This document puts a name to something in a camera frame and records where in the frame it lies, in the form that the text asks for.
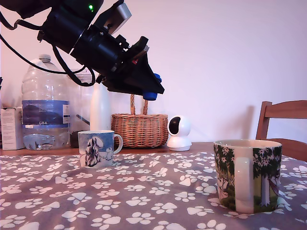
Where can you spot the blue coffee capsule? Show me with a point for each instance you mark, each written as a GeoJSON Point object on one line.
{"type": "Point", "coordinates": [150, 95]}

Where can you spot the white metal bottle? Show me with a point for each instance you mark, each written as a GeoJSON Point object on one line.
{"type": "Point", "coordinates": [100, 110]}

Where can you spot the clear container with white lid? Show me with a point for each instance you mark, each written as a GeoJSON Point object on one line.
{"type": "Point", "coordinates": [80, 103]}

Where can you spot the blue illustrated mug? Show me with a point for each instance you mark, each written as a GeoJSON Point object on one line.
{"type": "Point", "coordinates": [96, 148]}

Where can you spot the large clear water bottle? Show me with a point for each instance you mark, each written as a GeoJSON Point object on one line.
{"type": "Point", "coordinates": [44, 103]}

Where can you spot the grey paw print tablecloth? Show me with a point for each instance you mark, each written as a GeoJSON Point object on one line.
{"type": "Point", "coordinates": [144, 196]}

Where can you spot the white cardboard box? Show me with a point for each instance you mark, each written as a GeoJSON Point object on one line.
{"type": "Point", "coordinates": [10, 129]}

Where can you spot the green illustrated mug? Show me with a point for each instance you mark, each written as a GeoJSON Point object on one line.
{"type": "Point", "coordinates": [244, 177]}

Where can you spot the wooden chair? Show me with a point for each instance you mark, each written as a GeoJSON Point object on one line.
{"type": "Point", "coordinates": [285, 110]}

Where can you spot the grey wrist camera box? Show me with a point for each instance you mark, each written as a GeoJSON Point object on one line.
{"type": "Point", "coordinates": [120, 16]}

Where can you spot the small white round camera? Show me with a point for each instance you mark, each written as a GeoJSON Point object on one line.
{"type": "Point", "coordinates": [183, 129]}

